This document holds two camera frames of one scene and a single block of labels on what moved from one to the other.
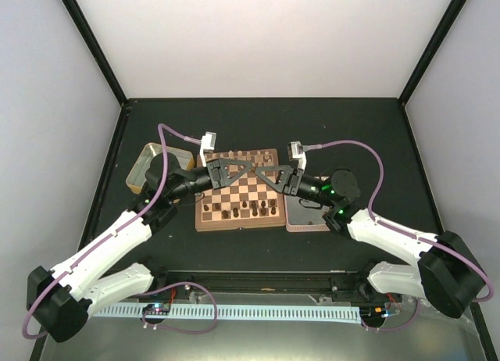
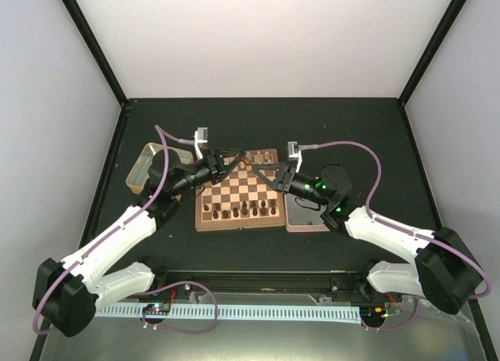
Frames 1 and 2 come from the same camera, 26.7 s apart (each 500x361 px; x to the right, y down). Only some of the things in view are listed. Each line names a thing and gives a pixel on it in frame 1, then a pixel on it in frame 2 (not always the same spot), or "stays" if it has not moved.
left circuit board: x=157 y=309 stays
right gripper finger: x=277 y=187 stays
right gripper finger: x=272 y=168 stays
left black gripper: x=215 y=164 -> x=216 y=163
